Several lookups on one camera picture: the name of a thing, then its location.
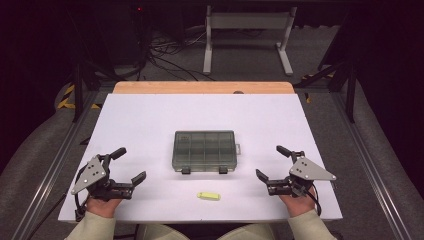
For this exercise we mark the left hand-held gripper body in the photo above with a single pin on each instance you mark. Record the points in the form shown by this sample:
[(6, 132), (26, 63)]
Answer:
[(91, 171)]

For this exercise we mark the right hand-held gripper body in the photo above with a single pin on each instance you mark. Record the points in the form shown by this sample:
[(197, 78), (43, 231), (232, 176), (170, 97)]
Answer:
[(308, 171)]

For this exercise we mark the small yellow plastic piece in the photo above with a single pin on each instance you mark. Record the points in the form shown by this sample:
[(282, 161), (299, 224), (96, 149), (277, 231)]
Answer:
[(208, 196)]

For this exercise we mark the grey plastic compartment box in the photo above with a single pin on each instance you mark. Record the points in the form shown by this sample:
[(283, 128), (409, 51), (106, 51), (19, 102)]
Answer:
[(204, 151)]

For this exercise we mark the person's right hand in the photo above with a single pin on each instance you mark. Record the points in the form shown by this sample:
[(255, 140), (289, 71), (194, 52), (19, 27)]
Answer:
[(298, 205)]

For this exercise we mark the person's left hand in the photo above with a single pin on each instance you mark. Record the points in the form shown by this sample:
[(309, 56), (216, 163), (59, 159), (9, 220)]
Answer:
[(101, 206)]

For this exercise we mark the white table board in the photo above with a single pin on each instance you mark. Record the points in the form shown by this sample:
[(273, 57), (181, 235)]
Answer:
[(150, 116)]

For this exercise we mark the person's left leg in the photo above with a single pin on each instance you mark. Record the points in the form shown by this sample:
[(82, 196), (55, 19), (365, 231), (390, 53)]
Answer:
[(160, 233)]

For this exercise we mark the black metal stand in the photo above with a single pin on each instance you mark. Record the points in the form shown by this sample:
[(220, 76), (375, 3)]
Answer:
[(348, 83), (78, 90)]

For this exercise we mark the yellow black hazard tape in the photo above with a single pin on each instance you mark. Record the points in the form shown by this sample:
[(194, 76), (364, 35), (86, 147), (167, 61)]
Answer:
[(65, 100), (310, 77)]

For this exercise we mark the aluminium floor rail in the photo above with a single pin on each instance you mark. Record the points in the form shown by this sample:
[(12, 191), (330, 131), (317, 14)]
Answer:
[(373, 173), (50, 173)]

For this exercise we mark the white metal stand frame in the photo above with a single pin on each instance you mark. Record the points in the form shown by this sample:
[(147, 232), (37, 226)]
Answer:
[(248, 21)]

